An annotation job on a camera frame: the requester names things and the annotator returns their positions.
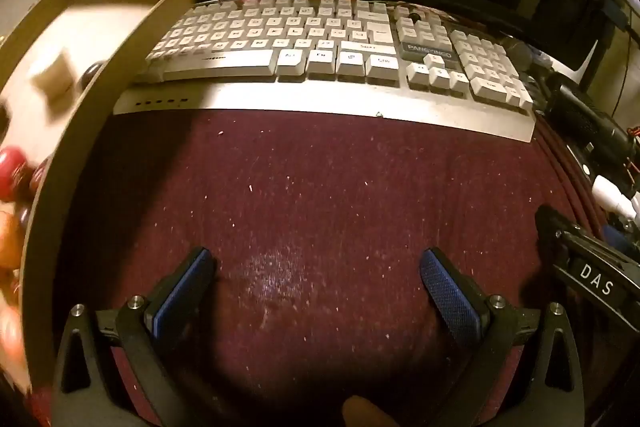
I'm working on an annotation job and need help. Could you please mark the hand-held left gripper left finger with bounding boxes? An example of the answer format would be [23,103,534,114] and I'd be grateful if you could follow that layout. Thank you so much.
[52,247,216,427]

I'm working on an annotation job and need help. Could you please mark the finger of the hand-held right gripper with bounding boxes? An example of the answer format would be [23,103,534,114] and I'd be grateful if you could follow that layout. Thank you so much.
[534,205,583,258]

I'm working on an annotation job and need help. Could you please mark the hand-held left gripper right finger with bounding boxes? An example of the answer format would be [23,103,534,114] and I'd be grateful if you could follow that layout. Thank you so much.
[420,247,586,427]

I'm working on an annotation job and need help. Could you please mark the wooden tray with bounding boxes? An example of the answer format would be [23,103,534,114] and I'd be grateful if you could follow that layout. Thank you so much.
[0,0,201,408]

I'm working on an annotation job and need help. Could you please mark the red tomato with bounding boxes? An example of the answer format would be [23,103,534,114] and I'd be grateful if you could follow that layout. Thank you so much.
[0,147,32,202]

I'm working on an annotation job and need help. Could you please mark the person's left hand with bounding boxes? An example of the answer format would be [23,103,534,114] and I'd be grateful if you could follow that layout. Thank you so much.
[342,394,398,427]

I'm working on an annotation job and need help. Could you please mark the white power plug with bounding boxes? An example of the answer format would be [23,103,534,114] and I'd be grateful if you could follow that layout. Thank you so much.
[592,174,640,222]

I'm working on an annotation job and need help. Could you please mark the black electronic device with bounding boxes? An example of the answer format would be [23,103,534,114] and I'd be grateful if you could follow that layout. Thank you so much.
[544,74,632,168]

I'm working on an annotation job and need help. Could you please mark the dark red table mat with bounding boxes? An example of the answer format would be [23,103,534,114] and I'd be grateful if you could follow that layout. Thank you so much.
[65,107,601,427]

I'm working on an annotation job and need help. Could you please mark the white keyboard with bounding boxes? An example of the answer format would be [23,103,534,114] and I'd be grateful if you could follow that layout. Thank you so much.
[112,0,537,144]

